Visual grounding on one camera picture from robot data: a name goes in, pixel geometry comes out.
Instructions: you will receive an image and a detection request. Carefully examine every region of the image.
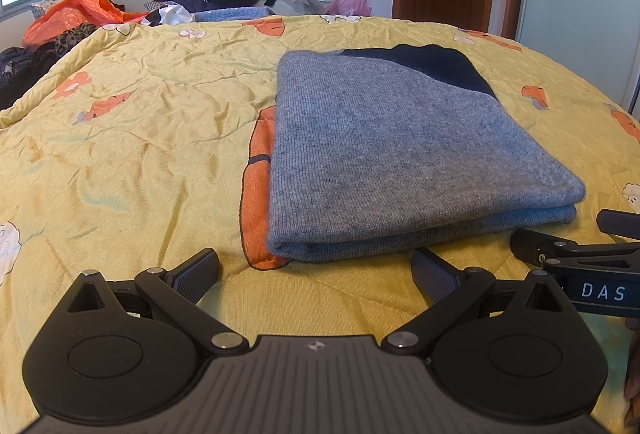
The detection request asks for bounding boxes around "clear plastic bag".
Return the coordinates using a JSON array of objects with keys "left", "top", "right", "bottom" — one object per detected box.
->
[{"left": 271, "top": 0, "right": 333, "bottom": 16}]

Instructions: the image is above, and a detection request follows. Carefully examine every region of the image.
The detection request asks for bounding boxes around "pink plastic bag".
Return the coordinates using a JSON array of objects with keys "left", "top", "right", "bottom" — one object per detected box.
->
[{"left": 328, "top": 0, "right": 372, "bottom": 17}]

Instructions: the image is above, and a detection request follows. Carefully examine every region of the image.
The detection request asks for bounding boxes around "dark floral garment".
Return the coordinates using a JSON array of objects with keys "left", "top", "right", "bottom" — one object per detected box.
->
[{"left": 0, "top": 22, "right": 98, "bottom": 109}]

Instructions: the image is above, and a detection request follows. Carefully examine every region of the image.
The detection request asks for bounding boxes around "grey and navy knit sweater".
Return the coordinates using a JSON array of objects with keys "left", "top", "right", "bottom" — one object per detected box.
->
[{"left": 266, "top": 44, "right": 586, "bottom": 263}]

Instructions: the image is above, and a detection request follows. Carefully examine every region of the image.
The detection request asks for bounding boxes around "person's right hand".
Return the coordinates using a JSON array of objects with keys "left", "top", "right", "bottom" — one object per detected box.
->
[{"left": 625, "top": 318, "right": 640, "bottom": 426}]

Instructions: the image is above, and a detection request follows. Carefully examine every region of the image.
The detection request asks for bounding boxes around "light blue folded towel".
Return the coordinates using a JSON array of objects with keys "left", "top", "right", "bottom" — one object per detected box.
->
[{"left": 193, "top": 6, "right": 274, "bottom": 22}]

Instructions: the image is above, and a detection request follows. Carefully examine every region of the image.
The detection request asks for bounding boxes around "orange plastic bag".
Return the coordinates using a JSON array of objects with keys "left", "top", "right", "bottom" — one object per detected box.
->
[{"left": 22, "top": 0, "right": 146, "bottom": 50}]

